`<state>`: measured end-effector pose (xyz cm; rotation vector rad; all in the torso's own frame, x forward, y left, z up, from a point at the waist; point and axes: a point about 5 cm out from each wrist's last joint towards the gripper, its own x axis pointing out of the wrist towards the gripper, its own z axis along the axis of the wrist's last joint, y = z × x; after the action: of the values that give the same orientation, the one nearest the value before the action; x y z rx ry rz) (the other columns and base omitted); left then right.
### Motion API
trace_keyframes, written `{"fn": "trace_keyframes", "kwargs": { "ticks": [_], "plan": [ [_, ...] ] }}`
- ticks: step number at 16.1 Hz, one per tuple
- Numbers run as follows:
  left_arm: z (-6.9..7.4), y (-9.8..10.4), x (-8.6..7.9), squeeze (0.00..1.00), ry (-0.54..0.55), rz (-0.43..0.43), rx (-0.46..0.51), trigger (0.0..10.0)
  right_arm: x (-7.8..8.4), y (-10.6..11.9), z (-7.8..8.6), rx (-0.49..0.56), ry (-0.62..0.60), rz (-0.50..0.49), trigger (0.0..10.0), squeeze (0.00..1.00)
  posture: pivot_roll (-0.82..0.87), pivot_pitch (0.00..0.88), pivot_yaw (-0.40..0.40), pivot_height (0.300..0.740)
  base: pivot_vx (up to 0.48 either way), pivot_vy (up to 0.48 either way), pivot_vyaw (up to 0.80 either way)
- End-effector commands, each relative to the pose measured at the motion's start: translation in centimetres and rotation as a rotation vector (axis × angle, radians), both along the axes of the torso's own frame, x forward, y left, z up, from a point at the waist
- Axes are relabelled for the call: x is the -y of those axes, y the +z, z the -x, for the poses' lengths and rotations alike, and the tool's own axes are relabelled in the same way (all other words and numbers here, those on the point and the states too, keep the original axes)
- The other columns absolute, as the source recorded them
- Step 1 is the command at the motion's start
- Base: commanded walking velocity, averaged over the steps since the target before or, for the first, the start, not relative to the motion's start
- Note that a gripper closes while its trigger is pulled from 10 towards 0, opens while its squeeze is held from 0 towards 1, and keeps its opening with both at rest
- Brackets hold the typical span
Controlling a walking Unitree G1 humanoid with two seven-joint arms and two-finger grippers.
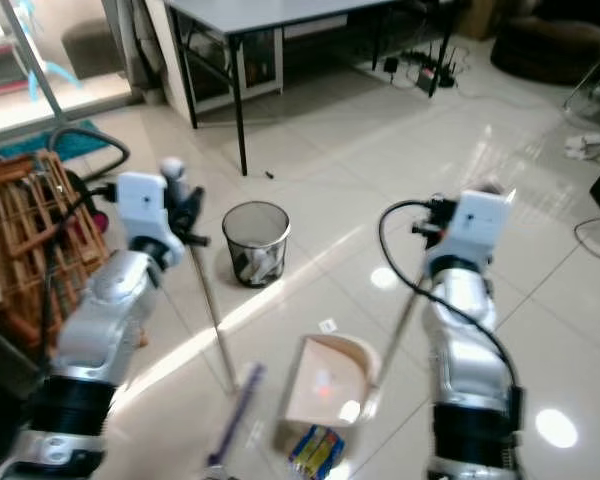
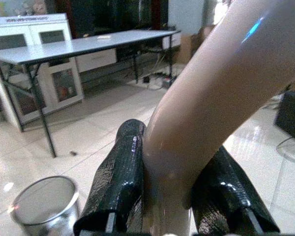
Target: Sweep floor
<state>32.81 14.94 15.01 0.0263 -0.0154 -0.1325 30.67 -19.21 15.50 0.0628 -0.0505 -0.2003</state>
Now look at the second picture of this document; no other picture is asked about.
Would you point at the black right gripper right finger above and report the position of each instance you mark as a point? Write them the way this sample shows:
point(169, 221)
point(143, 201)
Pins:
point(226, 191)

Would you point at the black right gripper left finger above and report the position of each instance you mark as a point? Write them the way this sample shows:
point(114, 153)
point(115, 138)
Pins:
point(118, 177)

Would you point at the silver mesh waste bin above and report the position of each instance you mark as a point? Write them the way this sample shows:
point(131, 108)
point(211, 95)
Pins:
point(51, 221)

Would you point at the black box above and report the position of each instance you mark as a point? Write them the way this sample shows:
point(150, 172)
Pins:
point(292, 115)

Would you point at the black power adapter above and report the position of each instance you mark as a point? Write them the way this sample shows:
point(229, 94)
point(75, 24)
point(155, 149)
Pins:
point(146, 79)

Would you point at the white power strip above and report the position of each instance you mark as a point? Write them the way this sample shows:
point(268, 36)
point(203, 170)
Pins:
point(159, 83)

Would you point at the low white drawer cabinet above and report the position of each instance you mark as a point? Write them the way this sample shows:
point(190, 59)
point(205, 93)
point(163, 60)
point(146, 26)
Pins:
point(96, 59)

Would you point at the grey folding table black legs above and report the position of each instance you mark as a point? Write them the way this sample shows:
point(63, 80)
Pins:
point(76, 46)

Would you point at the brown cardboard box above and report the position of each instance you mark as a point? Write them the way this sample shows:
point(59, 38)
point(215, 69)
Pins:
point(186, 49)

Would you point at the tall white glass-door cabinet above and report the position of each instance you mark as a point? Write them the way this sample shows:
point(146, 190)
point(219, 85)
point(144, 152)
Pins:
point(56, 22)

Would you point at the dark wooden wall unit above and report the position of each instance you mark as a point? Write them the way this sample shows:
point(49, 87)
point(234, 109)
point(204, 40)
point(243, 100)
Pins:
point(113, 14)

